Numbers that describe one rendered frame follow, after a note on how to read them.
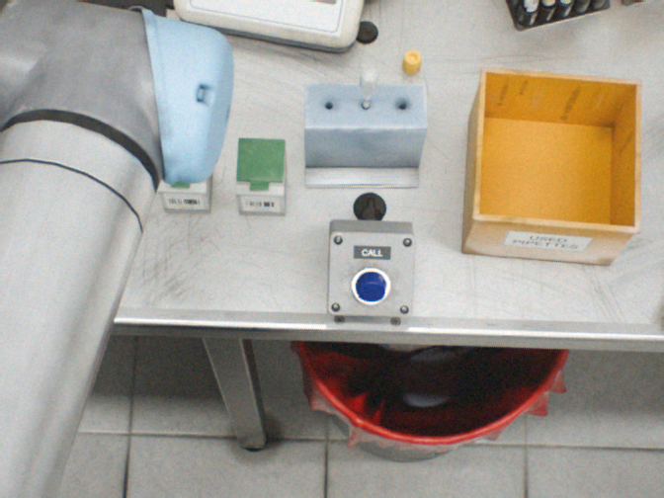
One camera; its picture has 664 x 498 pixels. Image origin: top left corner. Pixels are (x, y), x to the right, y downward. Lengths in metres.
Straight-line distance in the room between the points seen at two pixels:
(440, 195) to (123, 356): 0.96
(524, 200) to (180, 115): 0.60
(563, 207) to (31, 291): 0.70
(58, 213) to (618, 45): 0.77
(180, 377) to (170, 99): 1.43
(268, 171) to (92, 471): 0.99
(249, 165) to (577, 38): 0.34
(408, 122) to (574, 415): 1.03
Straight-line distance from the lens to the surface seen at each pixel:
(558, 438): 2.00
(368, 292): 1.04
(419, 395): 1.75
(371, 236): 1.03
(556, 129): 1.16
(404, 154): 1.10
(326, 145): 1.08
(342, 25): 1.15
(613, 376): 2.03
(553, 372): 1.55
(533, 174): 1.15
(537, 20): 1.21
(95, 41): 0.59
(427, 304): 1.10
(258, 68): 1.18
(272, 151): 1.07
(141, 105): 0.58
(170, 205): 1.11
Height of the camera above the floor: 1.94
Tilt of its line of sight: 73 degrees down
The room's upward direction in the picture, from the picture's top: 3 degrees clockwise
